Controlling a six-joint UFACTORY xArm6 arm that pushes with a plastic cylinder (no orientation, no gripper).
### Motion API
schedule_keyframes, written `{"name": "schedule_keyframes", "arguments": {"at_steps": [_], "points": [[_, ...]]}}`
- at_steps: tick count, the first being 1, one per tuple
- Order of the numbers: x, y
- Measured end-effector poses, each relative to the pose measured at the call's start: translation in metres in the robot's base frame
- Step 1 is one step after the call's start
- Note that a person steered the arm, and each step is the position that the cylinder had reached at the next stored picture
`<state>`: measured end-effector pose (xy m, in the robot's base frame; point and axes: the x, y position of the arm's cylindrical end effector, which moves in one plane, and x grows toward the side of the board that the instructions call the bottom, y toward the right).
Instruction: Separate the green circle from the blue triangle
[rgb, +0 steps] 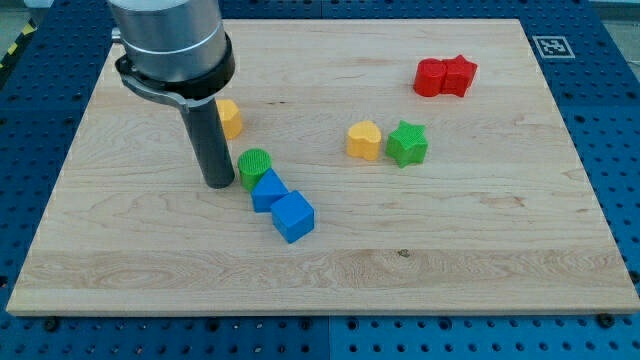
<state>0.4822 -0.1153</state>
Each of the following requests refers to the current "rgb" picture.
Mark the green circle block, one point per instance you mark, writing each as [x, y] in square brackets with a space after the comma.
[252, 165]

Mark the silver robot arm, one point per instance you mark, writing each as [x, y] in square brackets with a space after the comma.
[176, 52]

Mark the blue triangle block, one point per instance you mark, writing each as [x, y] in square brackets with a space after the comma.
[269, 189]

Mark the blue cube block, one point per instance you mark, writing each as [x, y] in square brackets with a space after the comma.
[293, 216]

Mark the yellow heart block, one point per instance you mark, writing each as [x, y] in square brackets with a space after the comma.
[364, 140]

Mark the wooden board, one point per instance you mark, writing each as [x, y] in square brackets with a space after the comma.
[499, 219]

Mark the green star block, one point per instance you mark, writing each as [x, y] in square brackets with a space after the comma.
[407, 144]

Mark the yellow pentagon block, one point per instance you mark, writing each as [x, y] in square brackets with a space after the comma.
[231, 118]

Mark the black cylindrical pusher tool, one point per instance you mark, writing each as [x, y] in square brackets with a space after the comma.
[205, 131]

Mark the red cylinder block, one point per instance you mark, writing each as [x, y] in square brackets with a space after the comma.
[429, 77]

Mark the red star block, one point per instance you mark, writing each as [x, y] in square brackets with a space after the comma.
[459, 76]

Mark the white fiducial marker tag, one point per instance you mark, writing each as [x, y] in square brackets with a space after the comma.
[553, 47]

